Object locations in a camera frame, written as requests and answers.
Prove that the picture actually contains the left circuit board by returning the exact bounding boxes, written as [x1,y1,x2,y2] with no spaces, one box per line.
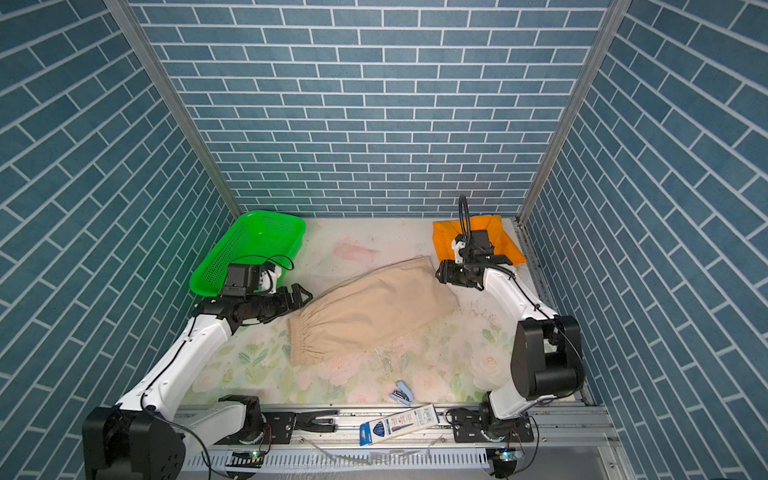
[227,451,266,469]

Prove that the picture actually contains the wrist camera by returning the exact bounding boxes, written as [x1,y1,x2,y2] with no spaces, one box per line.
[451,235,467,265]
[258,267,283,295]

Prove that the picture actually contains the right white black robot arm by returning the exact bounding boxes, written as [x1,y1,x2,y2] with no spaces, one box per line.
[433,222,585,436]

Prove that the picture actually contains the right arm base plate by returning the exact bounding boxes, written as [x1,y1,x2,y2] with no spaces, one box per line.
[444,407,535,444]

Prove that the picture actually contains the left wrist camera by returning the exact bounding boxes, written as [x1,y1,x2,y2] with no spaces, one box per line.
[258,267,283,295]

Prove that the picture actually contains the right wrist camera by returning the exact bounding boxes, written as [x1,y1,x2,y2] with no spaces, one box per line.
[451,235,467,265]

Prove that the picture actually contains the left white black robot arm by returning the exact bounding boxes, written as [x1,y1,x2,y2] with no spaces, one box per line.
[82,259,313,479]

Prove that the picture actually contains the white vented cable duct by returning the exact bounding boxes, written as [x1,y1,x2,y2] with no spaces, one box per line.
[210,447,490,474]

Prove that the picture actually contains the green plastic basket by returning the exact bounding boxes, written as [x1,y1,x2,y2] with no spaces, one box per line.
[189,211,306,297]

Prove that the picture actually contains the beige shorts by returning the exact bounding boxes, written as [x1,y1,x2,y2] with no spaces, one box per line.
[287,256,458,366]

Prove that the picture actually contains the orange shorts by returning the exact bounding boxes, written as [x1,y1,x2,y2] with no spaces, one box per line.
[432,215,527,266]

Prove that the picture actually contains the circuit board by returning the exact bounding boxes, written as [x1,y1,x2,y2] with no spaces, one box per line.
[227,451,266,469]
[488,447,525,470]

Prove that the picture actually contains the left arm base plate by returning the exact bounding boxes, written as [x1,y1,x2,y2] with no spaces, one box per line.
[236,411,296,445]

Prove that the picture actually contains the blue white flat box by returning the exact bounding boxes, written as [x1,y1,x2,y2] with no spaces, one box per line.
[359,404,441,447]

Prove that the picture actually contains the right circuit board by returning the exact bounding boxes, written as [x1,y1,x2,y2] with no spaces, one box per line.
[488,447,525,470]

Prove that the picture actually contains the aluminium front rail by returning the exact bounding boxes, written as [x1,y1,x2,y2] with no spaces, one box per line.
[175,401,634,479]

